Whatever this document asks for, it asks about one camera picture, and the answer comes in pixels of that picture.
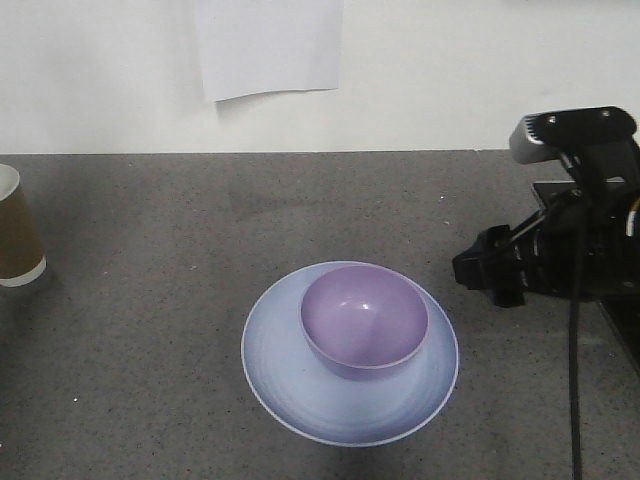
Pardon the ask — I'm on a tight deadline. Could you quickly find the brown paper cup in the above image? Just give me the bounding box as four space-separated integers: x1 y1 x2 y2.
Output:
1 164 47 288

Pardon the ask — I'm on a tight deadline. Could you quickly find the white paper sheet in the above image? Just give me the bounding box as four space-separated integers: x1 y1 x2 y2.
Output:
195 0 344 102

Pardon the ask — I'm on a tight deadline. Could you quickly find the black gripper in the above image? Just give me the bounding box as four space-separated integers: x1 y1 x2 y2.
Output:
452 142 639 307

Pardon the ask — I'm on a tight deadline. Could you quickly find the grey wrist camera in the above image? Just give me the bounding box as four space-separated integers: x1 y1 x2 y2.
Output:
509 106 637 164

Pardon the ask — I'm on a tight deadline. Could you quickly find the purple plastic bowl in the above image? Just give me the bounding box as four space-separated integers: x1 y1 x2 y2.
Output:
298 263 431 381

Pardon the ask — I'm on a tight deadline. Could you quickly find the light blue plate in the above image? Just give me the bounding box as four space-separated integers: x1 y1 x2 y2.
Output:
241 261 459 448

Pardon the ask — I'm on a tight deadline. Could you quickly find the black cable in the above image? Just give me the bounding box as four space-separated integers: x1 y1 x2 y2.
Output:
557 149 594 480

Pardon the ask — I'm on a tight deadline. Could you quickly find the black induction cooktop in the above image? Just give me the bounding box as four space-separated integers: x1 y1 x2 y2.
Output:
533 181 639 372

